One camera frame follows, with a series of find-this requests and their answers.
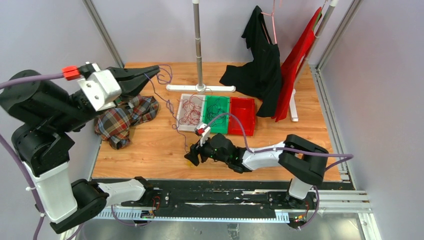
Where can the red plastic bin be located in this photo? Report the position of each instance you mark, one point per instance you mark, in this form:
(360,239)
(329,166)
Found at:
(244,110)

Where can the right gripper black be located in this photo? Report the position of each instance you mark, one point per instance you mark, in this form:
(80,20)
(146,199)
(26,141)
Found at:
(193,156)

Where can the aluminium frame rail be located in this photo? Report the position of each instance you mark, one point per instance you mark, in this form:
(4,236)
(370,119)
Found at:
(96,18)

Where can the black t-shirt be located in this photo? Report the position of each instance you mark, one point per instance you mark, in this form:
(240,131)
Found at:
(261,78)

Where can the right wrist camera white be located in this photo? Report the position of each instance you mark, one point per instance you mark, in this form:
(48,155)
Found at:
(203,131)

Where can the white plastic bin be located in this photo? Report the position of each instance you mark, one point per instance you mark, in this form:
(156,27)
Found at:
(190,111)

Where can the green plastic bin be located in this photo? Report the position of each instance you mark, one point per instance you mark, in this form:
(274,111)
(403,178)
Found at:
(214,106)

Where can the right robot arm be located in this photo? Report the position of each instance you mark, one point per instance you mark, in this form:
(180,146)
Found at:
(305,160)

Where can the metal clothes rack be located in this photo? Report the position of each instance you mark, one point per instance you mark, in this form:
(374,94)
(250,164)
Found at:
(321,20)

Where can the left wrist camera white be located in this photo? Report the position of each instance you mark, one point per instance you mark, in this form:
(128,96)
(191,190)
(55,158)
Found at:
(101,89)

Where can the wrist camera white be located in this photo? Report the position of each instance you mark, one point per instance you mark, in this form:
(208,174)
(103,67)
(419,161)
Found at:
(203,131)
(101,89)

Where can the plaid flannel shirt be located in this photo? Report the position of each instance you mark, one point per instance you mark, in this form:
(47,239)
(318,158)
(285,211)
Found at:
(113,126)

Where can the pink wire hanger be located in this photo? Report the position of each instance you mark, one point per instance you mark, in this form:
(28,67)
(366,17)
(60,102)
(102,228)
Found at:
(272,15)

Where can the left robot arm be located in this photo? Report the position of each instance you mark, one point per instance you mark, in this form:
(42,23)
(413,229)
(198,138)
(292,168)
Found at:
(50,107)

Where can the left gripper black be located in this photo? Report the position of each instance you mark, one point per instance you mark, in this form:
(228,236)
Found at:
(132,86)

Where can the red t-shirt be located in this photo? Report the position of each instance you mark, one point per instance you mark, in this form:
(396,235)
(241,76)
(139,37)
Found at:
(290,66)

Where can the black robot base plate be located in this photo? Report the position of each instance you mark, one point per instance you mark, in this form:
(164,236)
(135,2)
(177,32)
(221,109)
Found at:
(222,199)

